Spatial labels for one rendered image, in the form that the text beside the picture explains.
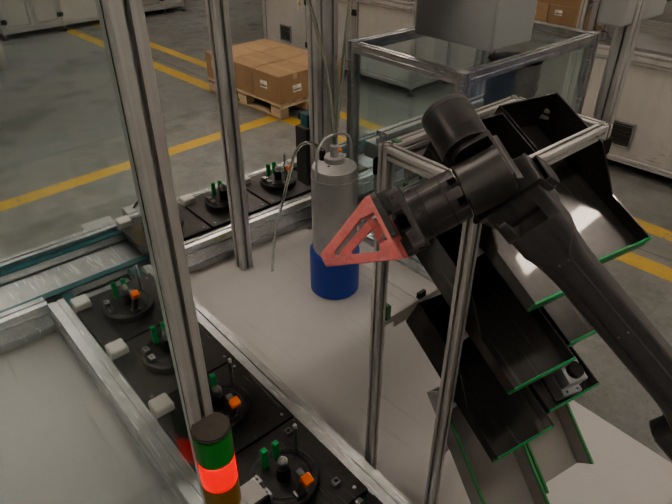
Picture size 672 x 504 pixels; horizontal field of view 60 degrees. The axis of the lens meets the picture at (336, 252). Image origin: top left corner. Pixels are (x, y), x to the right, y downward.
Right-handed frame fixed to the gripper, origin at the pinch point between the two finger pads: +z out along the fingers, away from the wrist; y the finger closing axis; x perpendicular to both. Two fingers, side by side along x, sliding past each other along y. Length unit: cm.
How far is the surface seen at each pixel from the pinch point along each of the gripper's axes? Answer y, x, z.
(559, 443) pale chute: -63, 50, -12
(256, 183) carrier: -155, -53, 45
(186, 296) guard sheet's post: 2.1, -3.7, 17.1
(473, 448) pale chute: -50, 40, 3
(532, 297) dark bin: -18.8, 15.2, -17.3
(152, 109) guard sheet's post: 13.7, -18.5, 6.8
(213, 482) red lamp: -9.5, 17.9, 30.3
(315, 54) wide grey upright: -113, -68, -1
